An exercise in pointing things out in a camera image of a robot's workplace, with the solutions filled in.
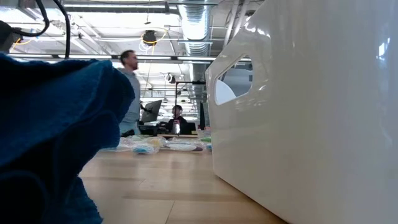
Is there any pink packaged toothbrush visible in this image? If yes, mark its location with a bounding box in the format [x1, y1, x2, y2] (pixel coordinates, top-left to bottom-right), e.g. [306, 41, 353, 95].
[169, 142, 205, 154]

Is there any person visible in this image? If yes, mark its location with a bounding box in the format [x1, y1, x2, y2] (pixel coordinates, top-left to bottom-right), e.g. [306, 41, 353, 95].
[166, 105, 197, 135]
[118, 49, 142, 137]

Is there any grey ceiling conduit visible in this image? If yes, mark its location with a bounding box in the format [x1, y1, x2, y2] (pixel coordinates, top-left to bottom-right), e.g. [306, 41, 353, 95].
[222, 0, 259, 50]

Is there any blue cloth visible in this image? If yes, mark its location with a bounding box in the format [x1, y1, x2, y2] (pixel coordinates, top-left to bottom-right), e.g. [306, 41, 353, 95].
[0, 51, 136, 224]

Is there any black ceiling cable reel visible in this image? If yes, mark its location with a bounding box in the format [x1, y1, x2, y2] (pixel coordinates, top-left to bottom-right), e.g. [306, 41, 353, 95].
[141, 29, 160, 47]

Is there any dark ceiling pipe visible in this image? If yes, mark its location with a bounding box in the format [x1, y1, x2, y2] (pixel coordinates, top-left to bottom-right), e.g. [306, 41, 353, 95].
[71, 2, 181, 16]

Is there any grey office monitor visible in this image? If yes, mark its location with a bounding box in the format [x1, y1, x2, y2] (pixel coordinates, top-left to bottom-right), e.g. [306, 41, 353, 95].
[140, 99, 164, 124]

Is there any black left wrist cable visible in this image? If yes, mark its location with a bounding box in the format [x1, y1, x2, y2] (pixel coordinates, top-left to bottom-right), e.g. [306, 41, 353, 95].
[12, 0, 72, 60]

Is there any white plastic bin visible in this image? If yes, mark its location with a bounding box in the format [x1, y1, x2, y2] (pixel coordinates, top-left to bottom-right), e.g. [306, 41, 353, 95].
[205, 0, 398, 224]

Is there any long ceiling light strip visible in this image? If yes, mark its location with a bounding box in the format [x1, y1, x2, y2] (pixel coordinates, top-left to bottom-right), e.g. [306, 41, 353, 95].
[7, 53, 252, 64]

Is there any silver ventilation duct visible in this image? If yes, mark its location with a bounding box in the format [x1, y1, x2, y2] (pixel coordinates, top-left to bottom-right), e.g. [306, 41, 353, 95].
[177, 3, 216, 94]

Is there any black metal gantry frame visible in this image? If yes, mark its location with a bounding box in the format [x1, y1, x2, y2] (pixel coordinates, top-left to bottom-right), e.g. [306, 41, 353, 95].
[174, 80, 207, 128]

